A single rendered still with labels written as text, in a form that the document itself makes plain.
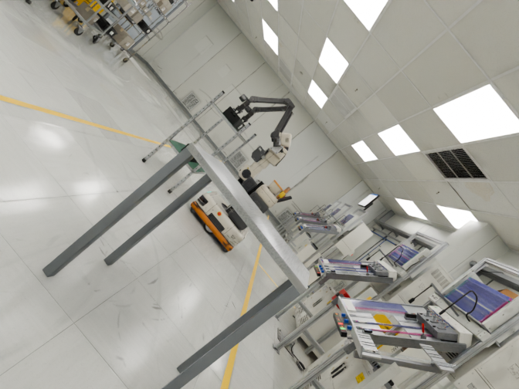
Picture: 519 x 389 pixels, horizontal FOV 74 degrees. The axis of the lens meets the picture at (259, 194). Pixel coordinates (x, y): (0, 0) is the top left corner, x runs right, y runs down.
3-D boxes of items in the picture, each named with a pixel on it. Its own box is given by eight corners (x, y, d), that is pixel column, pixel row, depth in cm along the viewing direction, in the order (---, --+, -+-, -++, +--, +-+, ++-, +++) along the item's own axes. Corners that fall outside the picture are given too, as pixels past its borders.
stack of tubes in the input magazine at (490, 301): (479, 322, 228) (513, 297, 226) (442, 295, 279) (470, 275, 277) (492, 336, 228) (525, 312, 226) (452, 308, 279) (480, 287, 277)
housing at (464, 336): (457, 353, 228) (459, 332, 227) (425, 322, 277) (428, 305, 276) (469, 354, 228) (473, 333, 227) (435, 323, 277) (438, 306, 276)
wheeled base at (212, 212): (235, 243, 436) (250, 231, 434) (227, 253, 372) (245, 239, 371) (201, 201, 436) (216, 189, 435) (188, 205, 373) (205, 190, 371)
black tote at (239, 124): (232, 125, 370) (240, 118, 369) (222, 113, 370) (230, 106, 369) (239, 132, 427) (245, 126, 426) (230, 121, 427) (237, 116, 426)
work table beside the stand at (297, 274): (107, 258, 185) (222, 162, 179) (184, 371, 173) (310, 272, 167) (42, 269, 140) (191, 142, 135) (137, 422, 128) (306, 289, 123)
